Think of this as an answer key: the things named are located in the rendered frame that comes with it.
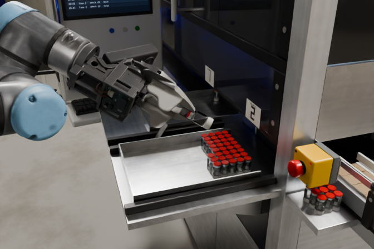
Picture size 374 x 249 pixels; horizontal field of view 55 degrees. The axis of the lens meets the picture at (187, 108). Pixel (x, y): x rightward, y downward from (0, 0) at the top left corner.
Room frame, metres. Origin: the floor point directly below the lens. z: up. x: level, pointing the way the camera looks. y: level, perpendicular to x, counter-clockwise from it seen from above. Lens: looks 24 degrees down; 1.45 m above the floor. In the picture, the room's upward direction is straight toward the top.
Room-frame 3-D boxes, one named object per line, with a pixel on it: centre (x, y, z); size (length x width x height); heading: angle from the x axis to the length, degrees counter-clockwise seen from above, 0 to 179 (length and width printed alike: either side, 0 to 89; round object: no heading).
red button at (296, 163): (0.68, -0.25, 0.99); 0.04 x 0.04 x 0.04; 18
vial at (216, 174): (0.81, -0.08, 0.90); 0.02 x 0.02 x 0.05
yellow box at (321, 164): (0.70, -0.29, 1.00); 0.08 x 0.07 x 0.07; 108
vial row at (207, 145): (0.89, -0.08, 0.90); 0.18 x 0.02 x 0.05; 18
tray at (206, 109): (1.22, 0.00, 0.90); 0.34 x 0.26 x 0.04; 108
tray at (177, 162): (0.86, 0.01, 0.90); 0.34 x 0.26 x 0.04; 108
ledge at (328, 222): (0.70, -0.34, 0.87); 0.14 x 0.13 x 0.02; 108
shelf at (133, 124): (1.04, 0.02, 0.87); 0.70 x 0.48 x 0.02; 18
